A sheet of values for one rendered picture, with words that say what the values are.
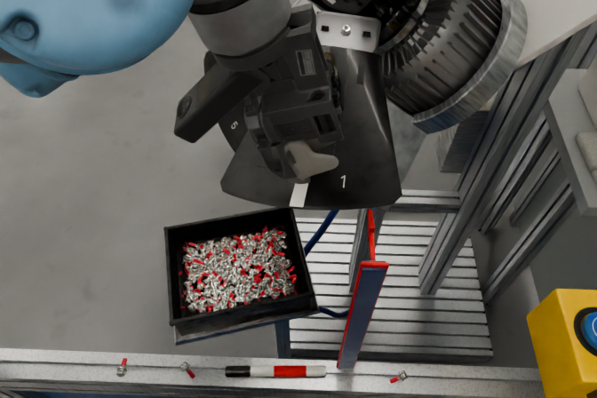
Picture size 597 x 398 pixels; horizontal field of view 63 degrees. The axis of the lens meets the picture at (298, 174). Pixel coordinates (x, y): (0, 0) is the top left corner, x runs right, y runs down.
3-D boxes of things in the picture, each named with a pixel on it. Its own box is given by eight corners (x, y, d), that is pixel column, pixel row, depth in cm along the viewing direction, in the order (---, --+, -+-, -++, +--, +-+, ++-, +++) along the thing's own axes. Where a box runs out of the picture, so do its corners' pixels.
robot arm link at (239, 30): (171, 25, 34) (191, -39, 39) (201, 72, 38) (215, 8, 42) (272, -1, 32) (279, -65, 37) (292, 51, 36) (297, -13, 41)
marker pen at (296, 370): (325, 363, 68) (225, 364, 68) (326, 375, 67) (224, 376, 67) (325, 366, 69) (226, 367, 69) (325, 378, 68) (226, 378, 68)
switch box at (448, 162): (493, 146, 124) (526, 82, 106) (501, 174, 119) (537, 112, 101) (434, 144, 124) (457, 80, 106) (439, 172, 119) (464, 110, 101)
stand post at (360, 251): (359, 277, 169) (406, 83, 96) (360, 302, 164) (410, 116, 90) (346, 276, 169) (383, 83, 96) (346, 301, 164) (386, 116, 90)
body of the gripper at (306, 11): (346, 147, 44) (308, 45, 35) (258, 162, 47) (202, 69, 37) (344, 88, 49) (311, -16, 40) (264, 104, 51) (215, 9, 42)
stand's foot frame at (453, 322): (461, 234, 179) (467, 223, 173) (485, 362, 152) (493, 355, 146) (293, 228, 181) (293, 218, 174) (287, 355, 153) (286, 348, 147)
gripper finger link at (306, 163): (348, 196, 52) (327, 144, 45) (296, 203, 54) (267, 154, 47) (347, 173, 54) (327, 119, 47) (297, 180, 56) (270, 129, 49)
